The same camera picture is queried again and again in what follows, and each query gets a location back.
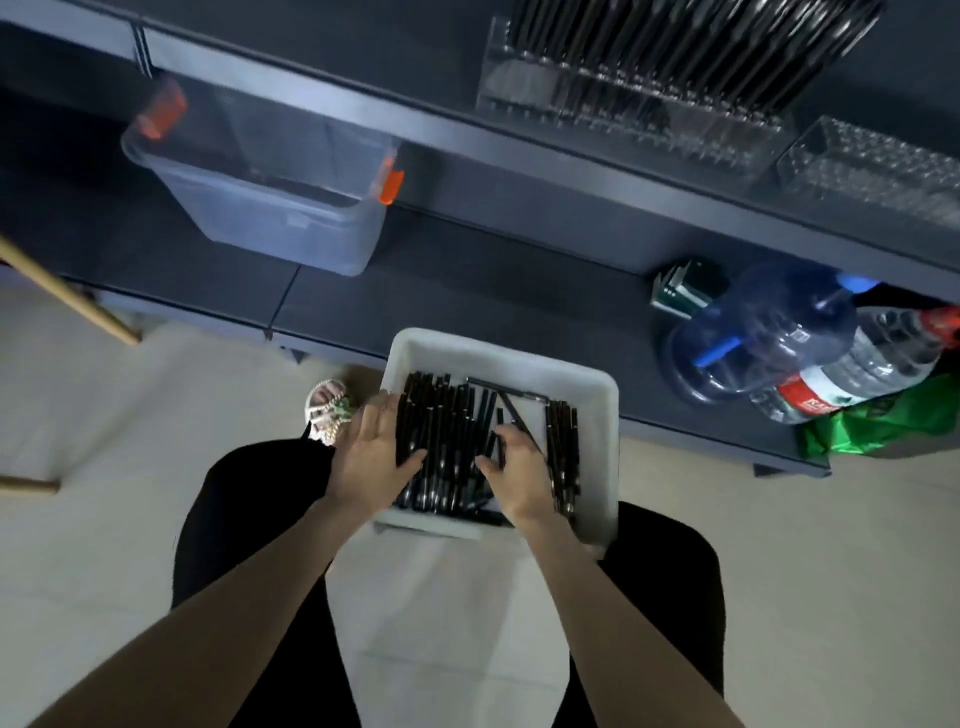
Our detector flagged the wooden pole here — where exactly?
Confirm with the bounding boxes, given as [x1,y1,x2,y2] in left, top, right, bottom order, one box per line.
[0,234,144,348]

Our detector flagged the clear bottle red label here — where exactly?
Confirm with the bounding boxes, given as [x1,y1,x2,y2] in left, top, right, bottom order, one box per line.
[749,303,960,427]

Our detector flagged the white plastic tray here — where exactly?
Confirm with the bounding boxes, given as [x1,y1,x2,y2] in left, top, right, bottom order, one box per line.
[372,327,621,561]

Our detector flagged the person's right hand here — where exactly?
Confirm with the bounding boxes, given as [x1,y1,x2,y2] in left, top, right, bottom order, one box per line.
[474,422,561,531]

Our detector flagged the clear storage box orange latches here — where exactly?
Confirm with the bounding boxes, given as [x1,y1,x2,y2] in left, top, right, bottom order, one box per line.
[120,71,407,279]

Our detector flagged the white beaded sandal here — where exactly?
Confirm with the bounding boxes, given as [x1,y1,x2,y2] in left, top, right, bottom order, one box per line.
[303,378,354,448]

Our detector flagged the dark shelf unit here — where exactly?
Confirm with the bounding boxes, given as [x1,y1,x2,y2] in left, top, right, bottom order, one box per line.
[0,0,960,480]

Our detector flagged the empty clear pen rack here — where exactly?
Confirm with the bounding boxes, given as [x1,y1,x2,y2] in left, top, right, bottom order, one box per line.
[775,114,960,231]

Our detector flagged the person's right forearm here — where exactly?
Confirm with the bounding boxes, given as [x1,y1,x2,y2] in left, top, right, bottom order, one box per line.
[516,513,745,728]

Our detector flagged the large blue water jug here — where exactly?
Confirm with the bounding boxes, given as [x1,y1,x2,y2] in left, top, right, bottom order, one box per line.
[659,261,881,407]

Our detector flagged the row of standing black pens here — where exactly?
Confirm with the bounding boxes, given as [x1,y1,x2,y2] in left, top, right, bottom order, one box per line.
[505,0,888,115]

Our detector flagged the black trousers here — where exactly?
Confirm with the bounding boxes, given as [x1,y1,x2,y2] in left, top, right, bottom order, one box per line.
[171,438,728,728]

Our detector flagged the small green white box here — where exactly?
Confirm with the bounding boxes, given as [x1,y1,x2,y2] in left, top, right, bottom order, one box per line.
[649,258,729,321]

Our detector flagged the green plastic bag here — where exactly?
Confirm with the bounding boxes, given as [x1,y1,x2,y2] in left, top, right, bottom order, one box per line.
[795,372,960,461]

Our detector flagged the person's left forearm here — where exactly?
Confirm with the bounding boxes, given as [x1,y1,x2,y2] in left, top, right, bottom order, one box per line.
[28,495,381,728]

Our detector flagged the person's left hand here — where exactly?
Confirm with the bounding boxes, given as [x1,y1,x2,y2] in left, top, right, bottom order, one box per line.
[324,390,429,521]

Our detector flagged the pile of black pens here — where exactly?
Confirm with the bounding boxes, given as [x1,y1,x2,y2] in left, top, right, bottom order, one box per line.
[393,370,583,526]

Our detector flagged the wooden bar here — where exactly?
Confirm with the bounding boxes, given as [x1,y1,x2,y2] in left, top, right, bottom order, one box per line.
[0,474,62,497]

